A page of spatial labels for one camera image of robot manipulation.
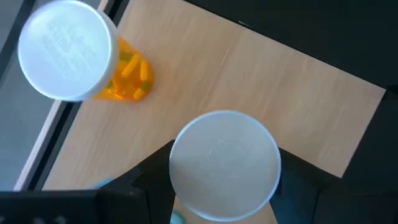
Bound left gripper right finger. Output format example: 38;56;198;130
269;147;398;224

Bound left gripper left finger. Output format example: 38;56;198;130
96;139;177;224

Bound blue pill bottle red capsules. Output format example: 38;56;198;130
93;109;282;224

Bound narrow orange pill bottle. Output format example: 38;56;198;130
17;0;155;103

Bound wooden shelf black frame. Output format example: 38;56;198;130
27;0;387;224

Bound black aluminium rig frame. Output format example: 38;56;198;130
0;0;35;82

